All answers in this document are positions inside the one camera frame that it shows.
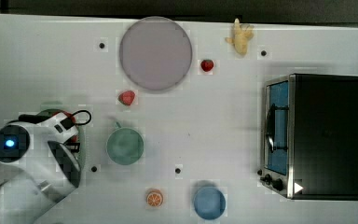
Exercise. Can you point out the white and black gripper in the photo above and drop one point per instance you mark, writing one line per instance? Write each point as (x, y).
(48, 122)

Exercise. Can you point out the red plush ketchup bottle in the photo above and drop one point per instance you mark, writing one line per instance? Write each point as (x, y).
(64, 124)

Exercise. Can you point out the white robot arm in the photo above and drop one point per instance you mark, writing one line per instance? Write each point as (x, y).
(39, 169)

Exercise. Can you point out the green mug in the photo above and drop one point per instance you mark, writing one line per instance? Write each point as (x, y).
(125, 145)

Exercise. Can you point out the pink toy strawberry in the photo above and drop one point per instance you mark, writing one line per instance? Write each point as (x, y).
(127, 97)

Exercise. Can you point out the toy orange slice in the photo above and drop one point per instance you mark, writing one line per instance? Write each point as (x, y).
(154, 198)

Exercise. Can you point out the round grey plate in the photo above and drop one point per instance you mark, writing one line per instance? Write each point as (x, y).
(155, 53)

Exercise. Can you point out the dark red toy strawberry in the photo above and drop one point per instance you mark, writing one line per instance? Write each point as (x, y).
(207, 65)

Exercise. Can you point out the blue bowl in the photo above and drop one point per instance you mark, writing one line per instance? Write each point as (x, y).
(209, 203)

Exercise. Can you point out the silver toaster oven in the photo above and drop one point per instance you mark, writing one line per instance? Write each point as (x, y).
(310, 137)

